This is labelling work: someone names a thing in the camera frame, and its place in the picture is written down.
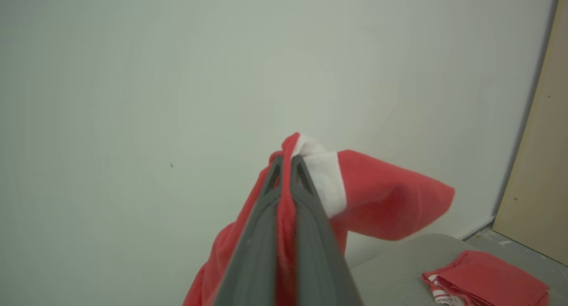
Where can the red white basketball shorts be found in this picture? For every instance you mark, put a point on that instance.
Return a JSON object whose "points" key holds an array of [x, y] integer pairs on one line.
{"points": [[390, 204]]}

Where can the red white lettered jersey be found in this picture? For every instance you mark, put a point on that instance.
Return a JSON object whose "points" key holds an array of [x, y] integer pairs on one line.
{"points": [[488, 279]]}

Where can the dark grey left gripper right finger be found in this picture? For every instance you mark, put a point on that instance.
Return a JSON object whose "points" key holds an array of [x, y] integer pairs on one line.
{"points": [[315, 252]]}

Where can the beige wooden panel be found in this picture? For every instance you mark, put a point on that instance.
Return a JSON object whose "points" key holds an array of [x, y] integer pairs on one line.
{"points": [[537, 164]]}

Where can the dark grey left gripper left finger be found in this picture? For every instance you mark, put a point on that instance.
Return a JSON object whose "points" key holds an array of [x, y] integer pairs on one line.
{"points": [[257, 252]]}

